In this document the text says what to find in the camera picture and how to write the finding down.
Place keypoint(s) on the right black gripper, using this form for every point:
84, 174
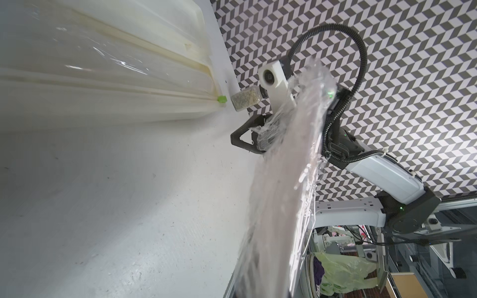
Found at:
268, 130

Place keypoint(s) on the clear plastic wrap sheet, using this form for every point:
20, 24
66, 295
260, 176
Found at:
269, 263

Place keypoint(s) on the white plastic wrap dispenser box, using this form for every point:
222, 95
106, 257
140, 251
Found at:
83, 63

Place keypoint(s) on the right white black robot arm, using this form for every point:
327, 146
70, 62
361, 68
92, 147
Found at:
387, 186

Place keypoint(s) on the green plastic bag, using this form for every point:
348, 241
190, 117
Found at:
345, 274

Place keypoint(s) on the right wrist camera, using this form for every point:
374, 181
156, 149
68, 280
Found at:
273, 80

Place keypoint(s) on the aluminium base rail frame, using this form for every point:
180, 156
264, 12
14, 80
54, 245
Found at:
439, 260

